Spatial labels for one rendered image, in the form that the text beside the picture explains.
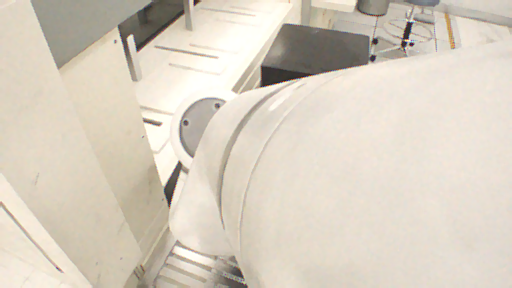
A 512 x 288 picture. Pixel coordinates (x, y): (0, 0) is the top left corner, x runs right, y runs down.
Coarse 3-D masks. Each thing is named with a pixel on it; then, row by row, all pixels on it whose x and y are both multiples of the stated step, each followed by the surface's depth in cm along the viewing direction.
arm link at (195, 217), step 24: (240, 96) 20; (264, 96) 13; (216, 120) 19; (240, 120) 13; (216, 144) 15; (192, 168) 24; (216, 168) 13; (192, 192) 24; (216, 192) 13; (192, 216) 25; (216, 216) 24; (192, 240) 28; (216, 240) 27
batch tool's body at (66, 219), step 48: (0, 0) 30; (0, 48) 30; (48, 48) 36; (0, 96) 32; (48, 96) 37; (0, 144) 33; (48, 144) 39; (0, 192) 39; (48, 192) 41; (96, 192) 50; (0, 240) 63; (48, 240) 44; (96, 240) 52
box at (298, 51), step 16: (288, 32) 107; (304, 32) 107; (320, 32) 107; (336, 32) 107; (272, 48) 99; (288, 48) 100; (304, 48) 100; (320, 48) 100; (336, 48) 100; (352, 48) 100; (368, 48) 100; (272, 64) 93; (288, 64) 93; (304, 64) 93; (320, 64) 93; (336, 64) 93; (352, 64) 94; (272, 80) 95; (288, 80) 93
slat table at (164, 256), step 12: (168, 240) 83; (168, 252) 81; (180, 252) 81; (192, 252) 81; (156, 264) 79; (168, 264) 79; (180, 264) 79; (204, 264) 79; (216, 264) 79; (144, 276) 76; (156, 276) 77; (168, 276) 76; (180, 276) 76; (204, 276) 77; (216, 276) 77; (240, 276) 77
